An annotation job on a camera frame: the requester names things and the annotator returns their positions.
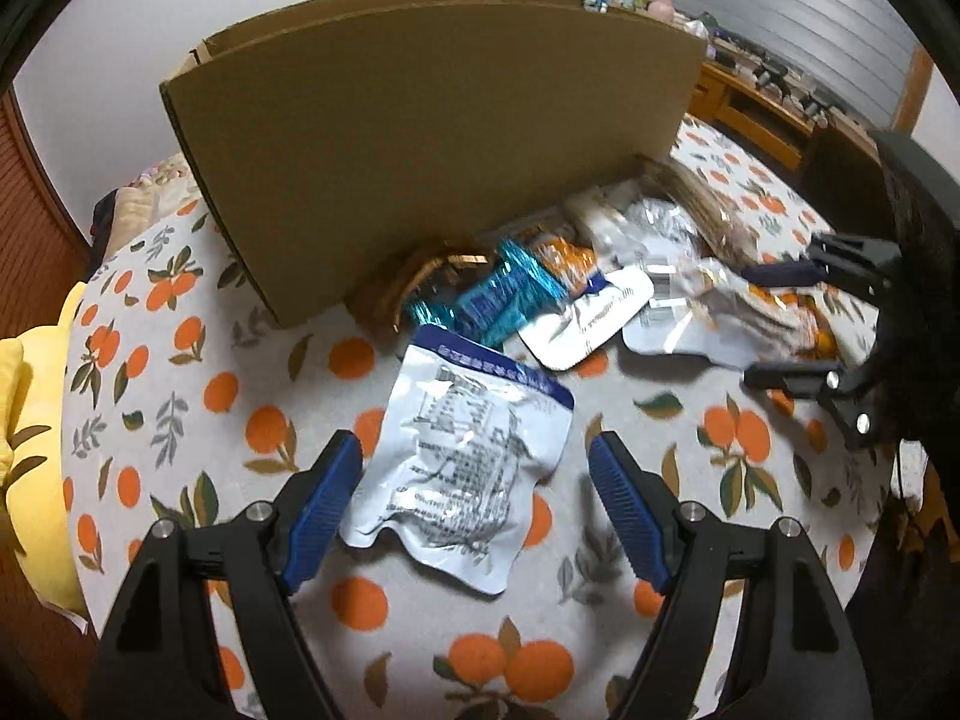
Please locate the pink bottle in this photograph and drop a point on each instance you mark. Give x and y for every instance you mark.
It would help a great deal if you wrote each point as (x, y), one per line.
(661, 6)

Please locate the red-brown wooden wardrobe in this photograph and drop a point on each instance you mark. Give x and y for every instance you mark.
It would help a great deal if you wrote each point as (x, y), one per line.
(30, 240)

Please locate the cluster of dark gadgets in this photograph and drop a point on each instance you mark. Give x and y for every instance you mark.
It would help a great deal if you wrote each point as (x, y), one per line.
(772, 75)

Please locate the yellow plush cushion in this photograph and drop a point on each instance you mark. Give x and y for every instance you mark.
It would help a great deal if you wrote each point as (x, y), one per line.
(30, 465)

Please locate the clear packet of brown sticks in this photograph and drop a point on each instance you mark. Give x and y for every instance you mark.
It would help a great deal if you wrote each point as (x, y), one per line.
(705, 202)

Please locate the clear packet of brown cookies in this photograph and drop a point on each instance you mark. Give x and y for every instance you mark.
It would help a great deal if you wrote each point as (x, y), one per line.
(405, 285)

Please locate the white blue-edged snack packet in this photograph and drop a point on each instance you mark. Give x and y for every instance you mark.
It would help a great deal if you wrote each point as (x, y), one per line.
(457, 450)

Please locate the orange fruit print tablecloth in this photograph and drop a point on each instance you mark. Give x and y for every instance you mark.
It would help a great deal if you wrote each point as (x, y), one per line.
(300, 390)

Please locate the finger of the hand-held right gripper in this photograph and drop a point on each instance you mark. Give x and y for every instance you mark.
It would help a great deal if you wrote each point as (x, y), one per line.
(795, 376)
(784, 275)

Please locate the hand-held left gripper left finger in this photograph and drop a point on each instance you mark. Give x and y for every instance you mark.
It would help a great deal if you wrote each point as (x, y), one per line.
(322, 510)

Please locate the wooden desk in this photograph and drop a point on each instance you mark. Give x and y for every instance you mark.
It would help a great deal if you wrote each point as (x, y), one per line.
(750, 109)

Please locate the orange snack packet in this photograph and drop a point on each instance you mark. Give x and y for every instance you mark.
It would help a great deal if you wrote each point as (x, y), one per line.
(570, 262)

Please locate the pink floral blanket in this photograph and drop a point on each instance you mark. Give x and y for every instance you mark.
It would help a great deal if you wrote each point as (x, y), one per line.
(142, 199)

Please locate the grey window blinds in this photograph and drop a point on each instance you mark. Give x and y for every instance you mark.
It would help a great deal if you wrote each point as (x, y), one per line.
(787, 0)

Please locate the brown cardboard box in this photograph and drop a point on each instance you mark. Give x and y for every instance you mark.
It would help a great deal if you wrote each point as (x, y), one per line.
(420, 150)

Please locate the white rounded snack pouch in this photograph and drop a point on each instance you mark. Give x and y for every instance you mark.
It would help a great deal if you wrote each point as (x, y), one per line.
(585, 326)

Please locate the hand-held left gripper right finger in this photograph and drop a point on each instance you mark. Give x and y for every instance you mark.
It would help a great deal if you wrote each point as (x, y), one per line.
(630, 510)

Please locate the teal foil snack wrapper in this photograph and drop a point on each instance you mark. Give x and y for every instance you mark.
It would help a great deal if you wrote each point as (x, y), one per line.
(502, 300)

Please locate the clear white snack packet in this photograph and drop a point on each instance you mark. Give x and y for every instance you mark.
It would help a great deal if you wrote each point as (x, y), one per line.
(600, 217)

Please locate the silver foil snack packet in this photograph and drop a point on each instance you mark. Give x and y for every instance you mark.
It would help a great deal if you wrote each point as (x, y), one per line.
(675, 322)

